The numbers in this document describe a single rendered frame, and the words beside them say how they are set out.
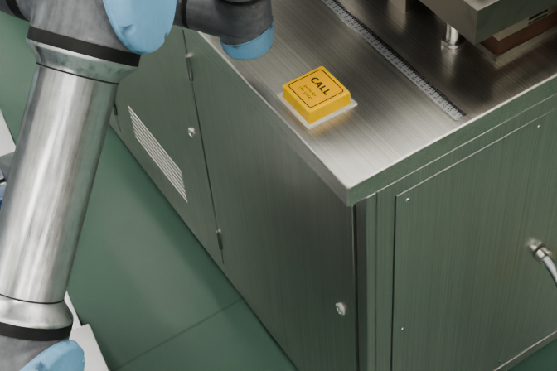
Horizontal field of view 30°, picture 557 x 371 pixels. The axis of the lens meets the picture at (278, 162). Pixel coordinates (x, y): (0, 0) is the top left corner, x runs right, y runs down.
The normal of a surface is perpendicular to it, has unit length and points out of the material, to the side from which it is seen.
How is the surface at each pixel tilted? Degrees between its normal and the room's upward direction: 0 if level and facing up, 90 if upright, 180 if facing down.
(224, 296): 0
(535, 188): 90
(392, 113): 0
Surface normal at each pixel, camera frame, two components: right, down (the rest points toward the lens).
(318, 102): -0.07, -0.68
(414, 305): 0.55, 0.59
